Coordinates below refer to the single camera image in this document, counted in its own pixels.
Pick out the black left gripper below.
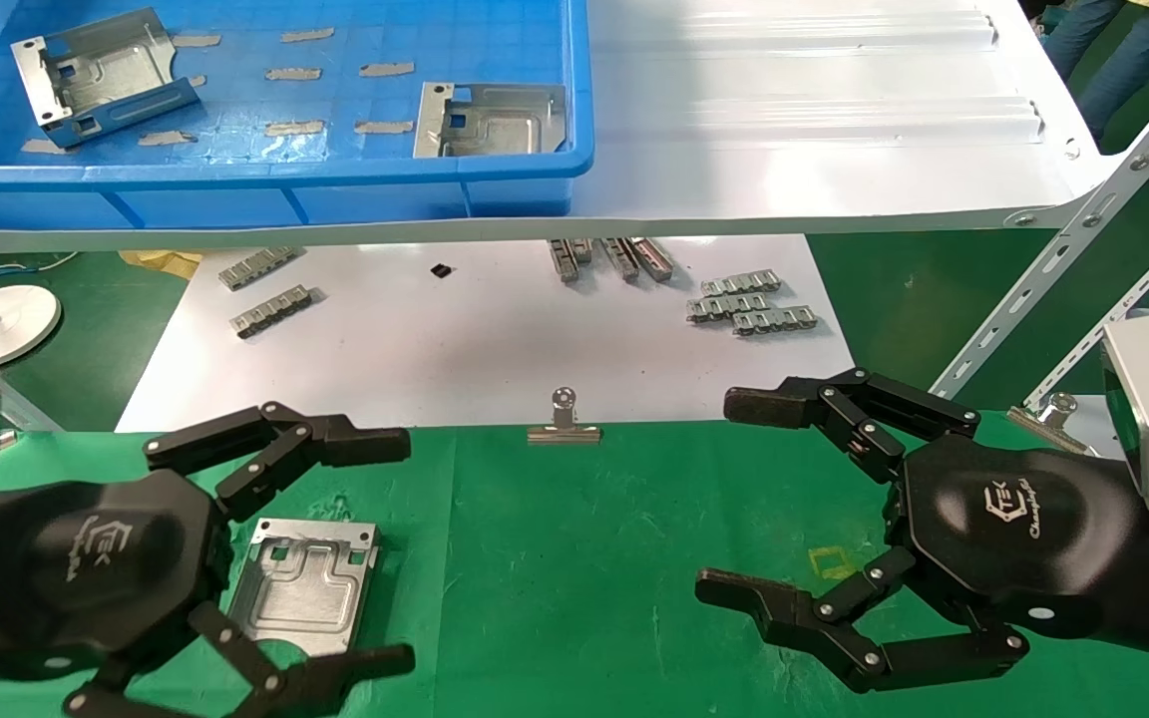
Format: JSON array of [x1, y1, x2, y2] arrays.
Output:
[[0, 469, 417, 718]]

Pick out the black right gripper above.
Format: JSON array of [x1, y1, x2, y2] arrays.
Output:
[[694, 366, 1149, 695]]

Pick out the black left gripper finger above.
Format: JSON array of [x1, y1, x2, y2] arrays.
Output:
[[143, 401, 413, 522]]

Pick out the stamped sheet metal bracket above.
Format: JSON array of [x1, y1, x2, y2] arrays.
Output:
[[10, 8, 202, 151], [413, 82, 569, 159], [227, 517, 382, 657]]

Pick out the blue plastic bin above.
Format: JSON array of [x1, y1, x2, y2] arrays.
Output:
[[0, 0, 595, 232]]

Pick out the green table cloth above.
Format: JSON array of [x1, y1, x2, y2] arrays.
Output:
[[0, 419, 1149, 718]]

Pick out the yellow plastic bag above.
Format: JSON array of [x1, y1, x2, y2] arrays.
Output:
[[119, 249, 204, 282]]

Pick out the white metal shelf board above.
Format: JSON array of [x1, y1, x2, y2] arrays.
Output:
[[0, 0, 1106, 255]]

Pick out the person in yellow top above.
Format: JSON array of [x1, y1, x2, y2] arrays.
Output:
[[1018, 0, 1149, 143]]

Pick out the perforated grey shelf post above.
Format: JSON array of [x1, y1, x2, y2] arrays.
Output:
[[0, 379, 65, 433], [1021, 204, 1149, 408], [932, 72, 1149, 400]]

